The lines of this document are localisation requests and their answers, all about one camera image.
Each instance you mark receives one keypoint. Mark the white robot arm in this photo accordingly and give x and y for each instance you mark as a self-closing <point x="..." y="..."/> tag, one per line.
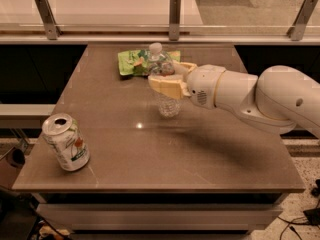
<point x="277" y="101"/>

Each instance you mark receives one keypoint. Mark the middle metal rail bracket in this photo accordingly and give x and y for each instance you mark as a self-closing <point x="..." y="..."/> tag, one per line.
<point x="174" y="19"/>

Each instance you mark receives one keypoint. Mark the right metal rail bracket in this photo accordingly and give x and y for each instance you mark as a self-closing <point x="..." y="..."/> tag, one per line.
<point x="297" y="29"/>

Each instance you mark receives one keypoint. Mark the white green 7up can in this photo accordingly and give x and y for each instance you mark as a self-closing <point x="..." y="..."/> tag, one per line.
<point x="62" y="134"/>

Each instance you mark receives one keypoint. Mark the green chip bag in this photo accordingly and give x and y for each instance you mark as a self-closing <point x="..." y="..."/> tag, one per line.
<point x="134" y="62"/>

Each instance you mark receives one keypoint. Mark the left metal rail bracket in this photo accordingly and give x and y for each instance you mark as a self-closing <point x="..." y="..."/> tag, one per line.
<point x="51" y="28"/>

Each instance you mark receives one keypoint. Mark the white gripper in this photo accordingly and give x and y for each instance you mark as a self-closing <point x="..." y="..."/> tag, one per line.
<point x="202" y="85"/>

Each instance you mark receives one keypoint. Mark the clear plastic water bottle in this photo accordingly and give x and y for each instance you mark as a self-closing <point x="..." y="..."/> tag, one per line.
<point x="159" y="63"/>

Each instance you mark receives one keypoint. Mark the brown table with drawer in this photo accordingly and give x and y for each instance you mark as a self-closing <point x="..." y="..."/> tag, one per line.
<point x="203" y="170"/>

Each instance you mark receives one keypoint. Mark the metal rail bracket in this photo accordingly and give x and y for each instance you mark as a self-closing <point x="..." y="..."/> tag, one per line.
<point x="297" y="29"/>
<point x="51" y="28"/>
<point x="174" y="19"/>

